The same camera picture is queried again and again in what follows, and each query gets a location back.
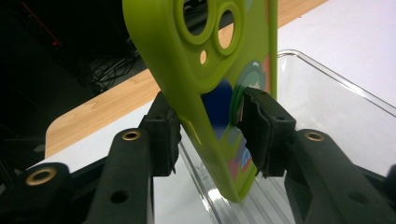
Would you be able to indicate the green phone case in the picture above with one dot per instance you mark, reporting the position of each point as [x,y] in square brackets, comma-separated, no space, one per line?
[174,62]

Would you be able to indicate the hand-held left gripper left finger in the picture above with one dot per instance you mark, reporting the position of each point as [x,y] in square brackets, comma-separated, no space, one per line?
[130,161]

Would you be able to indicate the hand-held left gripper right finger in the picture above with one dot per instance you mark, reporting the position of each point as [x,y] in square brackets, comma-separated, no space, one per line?
[311,168]

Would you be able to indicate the clear plastic tray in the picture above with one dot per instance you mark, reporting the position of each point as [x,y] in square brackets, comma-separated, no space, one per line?
[317,102]

